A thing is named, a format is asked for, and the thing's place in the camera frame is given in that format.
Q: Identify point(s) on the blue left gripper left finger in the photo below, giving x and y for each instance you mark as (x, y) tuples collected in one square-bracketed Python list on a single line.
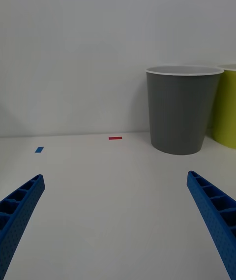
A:
[(17, 216)]

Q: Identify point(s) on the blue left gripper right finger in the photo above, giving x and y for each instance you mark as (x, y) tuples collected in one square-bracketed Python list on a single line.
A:
[(216, 213)]

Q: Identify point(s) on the yellow-green plastic waste bin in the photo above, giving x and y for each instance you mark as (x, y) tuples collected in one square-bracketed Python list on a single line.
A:
[(226, 112)]

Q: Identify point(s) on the grey plastic waste bin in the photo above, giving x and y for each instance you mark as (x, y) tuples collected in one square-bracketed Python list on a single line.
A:
[(179, 112)]

